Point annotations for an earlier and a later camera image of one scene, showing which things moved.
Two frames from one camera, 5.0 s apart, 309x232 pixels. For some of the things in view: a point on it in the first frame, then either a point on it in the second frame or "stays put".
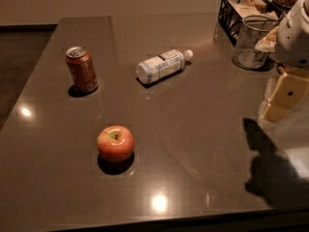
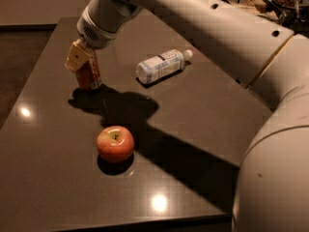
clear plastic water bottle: (170, 62) stays put
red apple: (115, 144) stays put
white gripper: (294, 47) → (93, 35)
